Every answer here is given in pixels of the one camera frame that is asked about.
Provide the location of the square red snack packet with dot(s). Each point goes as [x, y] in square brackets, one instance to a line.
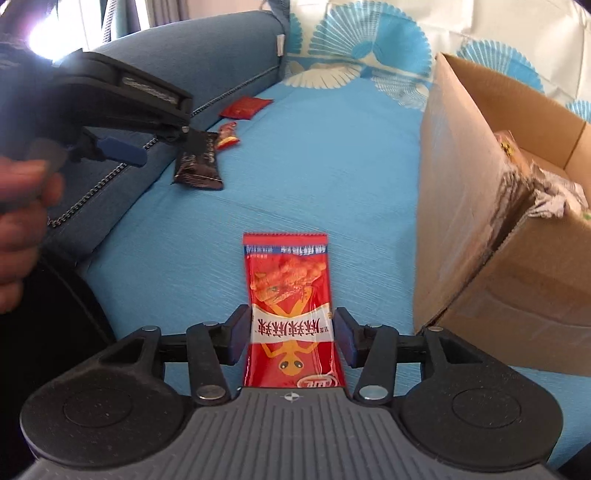
[244, 108]

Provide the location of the cardboard box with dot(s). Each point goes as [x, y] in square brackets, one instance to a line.
[461, 184]

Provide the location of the tan printed snack packet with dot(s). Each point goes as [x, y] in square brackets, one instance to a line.
[507, 145]

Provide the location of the small red snack packet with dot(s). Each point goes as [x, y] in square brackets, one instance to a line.
[227, 137]

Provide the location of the person's left hand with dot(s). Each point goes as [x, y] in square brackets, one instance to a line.
[23, 221]

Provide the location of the grey curtain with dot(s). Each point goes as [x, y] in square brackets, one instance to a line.
[124, 16]

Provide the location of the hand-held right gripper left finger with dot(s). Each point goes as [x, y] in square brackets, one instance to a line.
[240, 337]

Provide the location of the dark brown snack packet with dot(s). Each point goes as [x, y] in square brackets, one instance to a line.
[198, 161]

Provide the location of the blue fabric sofa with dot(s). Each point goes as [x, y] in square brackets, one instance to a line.
[184, 50]

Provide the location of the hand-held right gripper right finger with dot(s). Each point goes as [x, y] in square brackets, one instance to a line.
[344, 339]

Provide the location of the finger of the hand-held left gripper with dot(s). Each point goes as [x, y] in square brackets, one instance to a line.
[178, 131]
[124, 152]

